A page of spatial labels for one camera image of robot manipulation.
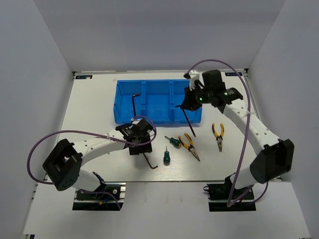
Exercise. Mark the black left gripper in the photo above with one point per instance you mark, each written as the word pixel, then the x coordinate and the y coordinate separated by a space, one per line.
pixel 146 147

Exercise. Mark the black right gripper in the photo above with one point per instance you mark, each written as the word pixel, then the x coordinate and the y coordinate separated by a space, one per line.
pixel 188 103

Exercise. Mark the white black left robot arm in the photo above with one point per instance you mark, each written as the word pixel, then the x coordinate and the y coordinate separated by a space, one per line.
pixel 64 164

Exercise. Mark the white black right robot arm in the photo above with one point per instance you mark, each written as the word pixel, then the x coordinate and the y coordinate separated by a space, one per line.
pixel 273 155

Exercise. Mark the right table corner label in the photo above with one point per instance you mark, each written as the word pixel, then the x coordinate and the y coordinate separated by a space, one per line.
pixel 229 74

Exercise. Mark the table corner label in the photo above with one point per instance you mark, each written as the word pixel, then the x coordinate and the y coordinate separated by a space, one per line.
pixel 83 77
pixel 229 74

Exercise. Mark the blue three-compartment plastic bin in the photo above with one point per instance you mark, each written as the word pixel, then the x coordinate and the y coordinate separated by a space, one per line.
pixel 157 101

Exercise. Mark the green stubby Phillips screwdriver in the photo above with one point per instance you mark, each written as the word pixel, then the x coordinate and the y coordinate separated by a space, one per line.
pixel 175 142

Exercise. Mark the green stubby flathead screwdriver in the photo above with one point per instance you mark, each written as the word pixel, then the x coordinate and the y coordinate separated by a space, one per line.
pixel 166 157

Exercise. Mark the yellow black long-nose pliers right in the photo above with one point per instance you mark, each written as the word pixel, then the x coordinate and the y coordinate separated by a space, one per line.
pixel 219 137

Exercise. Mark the yellow black pliers left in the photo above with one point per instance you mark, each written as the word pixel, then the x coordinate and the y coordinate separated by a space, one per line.
pixel 189 145

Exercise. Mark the left table corner label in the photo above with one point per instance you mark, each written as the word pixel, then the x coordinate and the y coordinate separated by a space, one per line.
pixel 83 77

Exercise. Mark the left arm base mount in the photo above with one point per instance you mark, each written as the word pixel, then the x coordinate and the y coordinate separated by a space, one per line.
pixel 113 200

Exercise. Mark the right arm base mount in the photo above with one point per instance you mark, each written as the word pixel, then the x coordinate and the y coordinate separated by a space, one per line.
pixel 218 196

